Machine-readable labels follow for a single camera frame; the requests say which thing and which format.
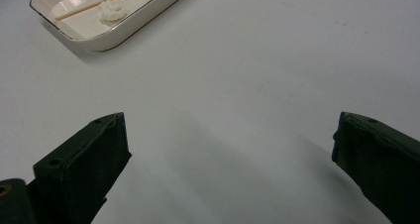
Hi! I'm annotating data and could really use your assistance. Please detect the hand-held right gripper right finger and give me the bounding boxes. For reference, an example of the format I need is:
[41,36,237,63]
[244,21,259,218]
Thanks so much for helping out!
[331,111,420,224]

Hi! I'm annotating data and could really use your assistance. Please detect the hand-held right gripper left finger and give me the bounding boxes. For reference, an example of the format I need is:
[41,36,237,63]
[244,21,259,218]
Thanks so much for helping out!
[33,111,133,224]

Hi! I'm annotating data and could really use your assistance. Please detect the white cotton ball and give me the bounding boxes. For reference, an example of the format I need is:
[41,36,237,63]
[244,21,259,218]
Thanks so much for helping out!
[97,0,128,24]

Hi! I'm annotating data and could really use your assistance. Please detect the white rectangular tray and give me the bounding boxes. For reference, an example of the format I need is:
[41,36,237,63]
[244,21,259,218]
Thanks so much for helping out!
[29,0,197,53]

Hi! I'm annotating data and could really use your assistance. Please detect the thin wooden stick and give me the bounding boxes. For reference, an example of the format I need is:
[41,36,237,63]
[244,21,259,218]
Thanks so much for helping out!
[53,0,150,22]

